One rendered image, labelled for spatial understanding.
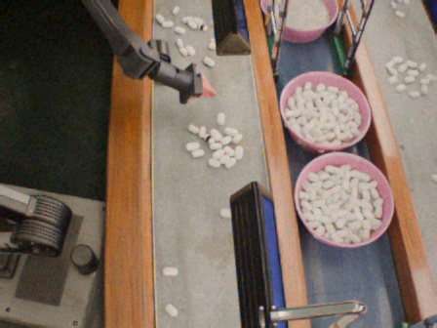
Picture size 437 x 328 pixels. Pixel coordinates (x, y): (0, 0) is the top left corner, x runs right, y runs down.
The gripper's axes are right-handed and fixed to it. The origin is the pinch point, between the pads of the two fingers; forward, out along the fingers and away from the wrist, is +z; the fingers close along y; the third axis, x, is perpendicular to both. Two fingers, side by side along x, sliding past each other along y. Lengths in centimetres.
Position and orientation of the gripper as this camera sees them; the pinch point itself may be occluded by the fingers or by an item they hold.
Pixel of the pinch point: (213, 94)
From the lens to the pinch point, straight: 134.7
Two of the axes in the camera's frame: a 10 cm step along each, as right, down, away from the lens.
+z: 7.5, 2.6, 6.1
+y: -0.9, -8.7, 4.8
